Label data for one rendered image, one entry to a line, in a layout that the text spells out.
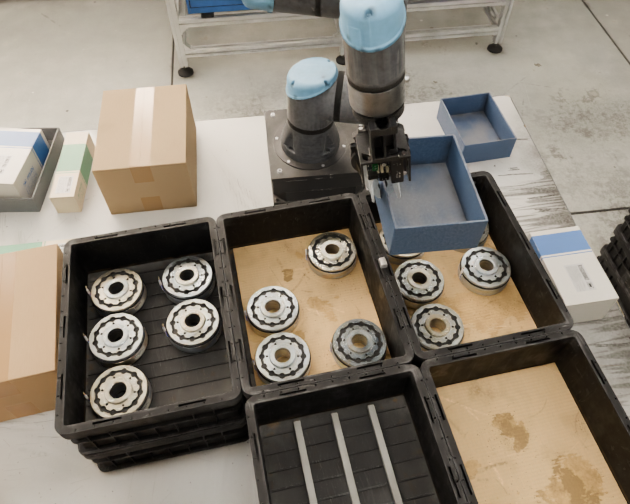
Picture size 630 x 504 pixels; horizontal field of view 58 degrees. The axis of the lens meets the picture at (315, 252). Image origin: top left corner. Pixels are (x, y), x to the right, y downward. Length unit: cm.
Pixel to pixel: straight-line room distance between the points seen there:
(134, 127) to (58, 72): 187
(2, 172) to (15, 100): 166
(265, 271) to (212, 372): 24
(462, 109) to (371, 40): 110
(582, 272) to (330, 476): 72
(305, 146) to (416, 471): 79
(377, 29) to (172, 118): 92
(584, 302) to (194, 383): 82
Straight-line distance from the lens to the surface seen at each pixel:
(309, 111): 134
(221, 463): 117
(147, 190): 147
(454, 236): 93
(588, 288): 135
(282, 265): 121
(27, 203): 161
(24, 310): 125
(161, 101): 158
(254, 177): 156
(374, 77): 72
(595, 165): 286
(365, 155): 81
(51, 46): 358
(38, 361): 118
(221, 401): 97
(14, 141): 170
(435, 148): 105
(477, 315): 118
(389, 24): 69
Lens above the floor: 182
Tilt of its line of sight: 54 degrees down
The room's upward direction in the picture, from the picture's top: straight up
